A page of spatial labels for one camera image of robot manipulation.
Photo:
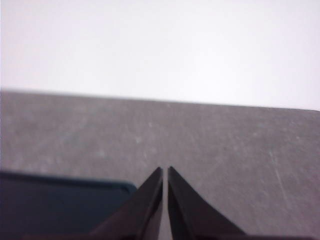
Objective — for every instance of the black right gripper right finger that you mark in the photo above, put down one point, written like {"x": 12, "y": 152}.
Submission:
{"x": 192, "y": 217}

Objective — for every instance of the black tray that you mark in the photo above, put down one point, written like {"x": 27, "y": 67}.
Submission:
{"x": 35, "y": 204}

